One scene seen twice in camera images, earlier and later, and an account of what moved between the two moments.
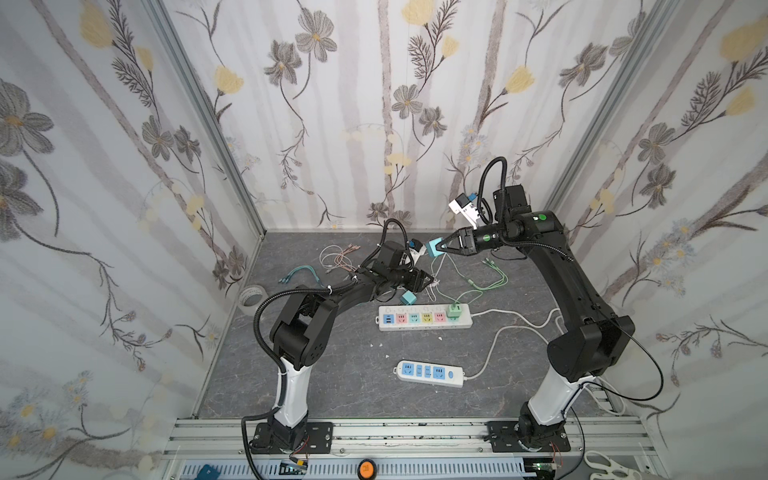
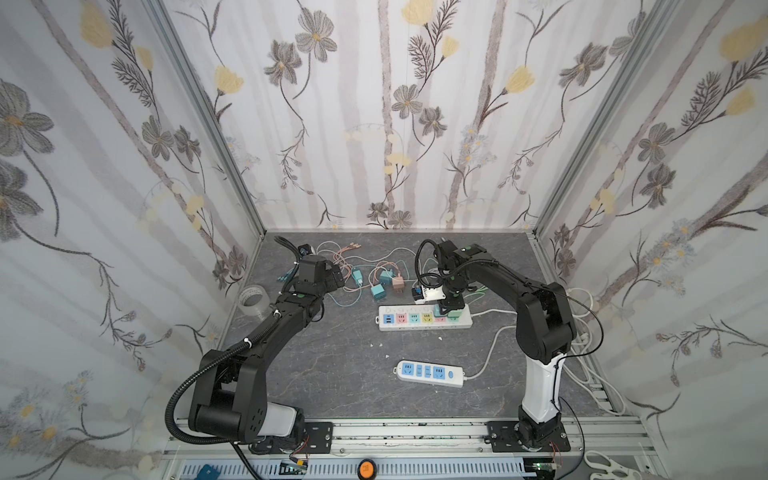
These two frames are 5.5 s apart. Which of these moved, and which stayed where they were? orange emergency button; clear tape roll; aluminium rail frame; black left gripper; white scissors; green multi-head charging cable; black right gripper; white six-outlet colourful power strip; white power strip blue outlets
Moved: green multi-head charging cable; black left gripper; black right gripper
Stayed: clear tape roll; white scissors; white six-outlet colourful power strip; orange emergency button; aluminium rail frame; white power strip blue outlets
